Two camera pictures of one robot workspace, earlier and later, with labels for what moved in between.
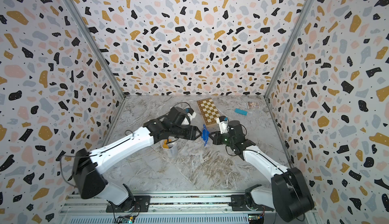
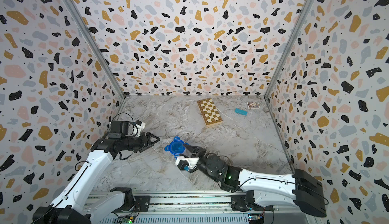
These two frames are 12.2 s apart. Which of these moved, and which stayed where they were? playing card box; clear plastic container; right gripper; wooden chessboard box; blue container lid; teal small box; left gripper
Moved: left gripper; right gripper; clear plastic container; blue container lid
Stayed: wooden chessboard box; teal small box; playing card box
